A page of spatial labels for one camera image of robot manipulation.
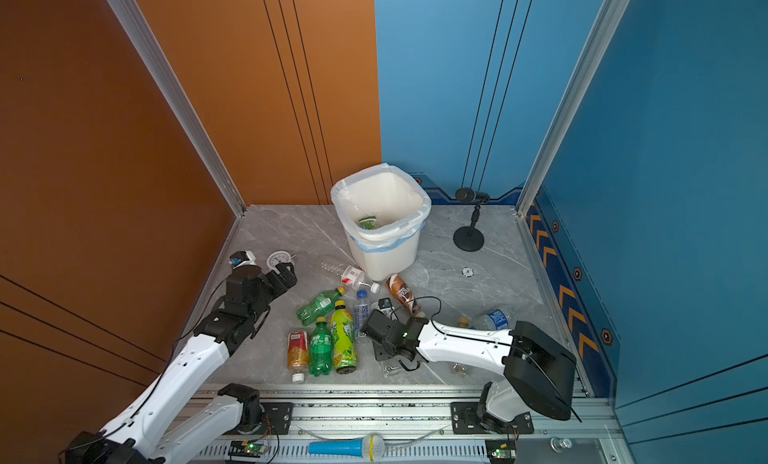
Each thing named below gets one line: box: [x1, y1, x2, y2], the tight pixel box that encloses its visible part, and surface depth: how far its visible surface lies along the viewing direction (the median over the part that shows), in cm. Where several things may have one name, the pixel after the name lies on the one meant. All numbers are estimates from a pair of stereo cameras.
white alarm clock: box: [266, 250, 297, 273], surface depth 104 cm
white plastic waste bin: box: [331, 163, 432, 282], surface depth 92 cm
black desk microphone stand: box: [453, 187, 491, 253], surface depth 110 cm
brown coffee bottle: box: [386, 273, 425, 317], surface depth 93 cm
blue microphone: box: [308, 434, 386, 462], surface depth 69 cm
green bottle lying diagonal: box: [296, 286, 347, 326], surface depth 89 cm
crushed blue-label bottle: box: [477, 309, 509, 330], surface depth 87 cm
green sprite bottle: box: [309, 316, 333, 377], surface depth 82 cm
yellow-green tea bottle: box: [330, 300, 357, 375], surface depth 83 cm
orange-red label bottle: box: [287, 331, 309, 383], surface depth 81 cm
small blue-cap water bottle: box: [354, 290, 369, 339], surface depth 87 cm
